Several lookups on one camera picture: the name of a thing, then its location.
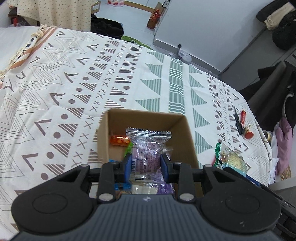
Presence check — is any orange snack packet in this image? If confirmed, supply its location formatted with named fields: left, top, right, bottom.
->
left=109, top=135, right=130, bottom=147

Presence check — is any purple small snack packet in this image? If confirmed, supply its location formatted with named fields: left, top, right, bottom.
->
left=126, top=128, right=171, bottom=179

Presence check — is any teal band cookie pack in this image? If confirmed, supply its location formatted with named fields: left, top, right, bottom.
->
left=214, top=142, right=247, bottom=176

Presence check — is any light green snack packet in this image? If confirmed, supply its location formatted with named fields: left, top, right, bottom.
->
left=124, top=142, right=133, bottom=156

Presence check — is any purple wafer snack pack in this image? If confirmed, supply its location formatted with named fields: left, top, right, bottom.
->
left=129, top=175, right=175, bottom=195

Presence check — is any blue snack packet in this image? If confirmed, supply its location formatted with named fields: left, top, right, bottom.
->
left=109, top=160, right=131, bottom=190

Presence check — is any brown cardboard box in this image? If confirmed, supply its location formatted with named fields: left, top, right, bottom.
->
left=97, top=108, right=204, bottom=197

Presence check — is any red key tag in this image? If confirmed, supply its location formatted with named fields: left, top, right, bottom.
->
left=240, top=110, right=246, bottom=127

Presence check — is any patterned bed cover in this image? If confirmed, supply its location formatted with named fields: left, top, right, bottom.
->
left=1, top=26, right=270, bottom=240

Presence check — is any black jacket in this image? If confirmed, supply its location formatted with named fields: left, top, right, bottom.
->
left=239, top=61, right=295, bottom=131

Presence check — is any black bag on floor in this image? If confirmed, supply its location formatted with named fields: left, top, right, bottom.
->
left=90, top=14, right=124, bottom=39

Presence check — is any brown drink bottle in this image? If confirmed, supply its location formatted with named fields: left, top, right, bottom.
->
left=147, top=2, right=164, bottom=29

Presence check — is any dotted tablecloth table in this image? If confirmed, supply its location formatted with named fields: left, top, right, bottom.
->
left=7, top=0, right=96, bottom=32

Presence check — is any small cardboard box on floor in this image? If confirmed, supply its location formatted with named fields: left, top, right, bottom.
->
left=91, top=1, right=101, bottom=14

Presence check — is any water bottle pack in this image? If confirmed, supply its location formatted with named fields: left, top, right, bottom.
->
left=107, top=0, right=125, bottom=7

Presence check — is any red round keychain charm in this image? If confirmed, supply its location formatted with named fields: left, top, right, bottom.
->
left=244, top=125, right=254, bottom=140

